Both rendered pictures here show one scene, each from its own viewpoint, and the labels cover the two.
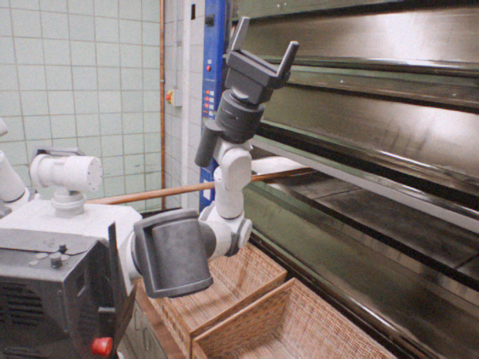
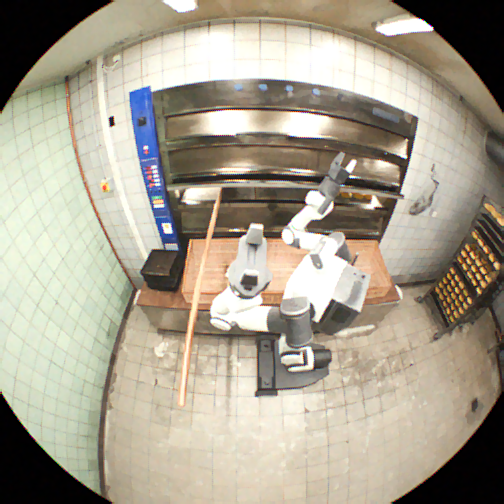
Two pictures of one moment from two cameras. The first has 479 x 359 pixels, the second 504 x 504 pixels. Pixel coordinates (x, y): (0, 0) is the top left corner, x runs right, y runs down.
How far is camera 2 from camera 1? 1.07 m
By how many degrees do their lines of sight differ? 53
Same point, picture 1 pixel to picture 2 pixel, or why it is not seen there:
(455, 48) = (326, 131)
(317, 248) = (269, 219)
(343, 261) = (285, 218)
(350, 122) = (281, 159)
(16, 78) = (18, 252)
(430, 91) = (318, 145)
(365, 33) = (283, 121)
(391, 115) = (301, 154)
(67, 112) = (50, 247)
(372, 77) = (291, 140)
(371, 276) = not seen: hidden behind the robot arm
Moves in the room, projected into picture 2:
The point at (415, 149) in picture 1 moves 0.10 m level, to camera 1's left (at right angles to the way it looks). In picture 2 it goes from (316, 166) to (311, 170)
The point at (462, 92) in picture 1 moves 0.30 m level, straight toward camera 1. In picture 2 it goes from (329, 145) to (361, 161)
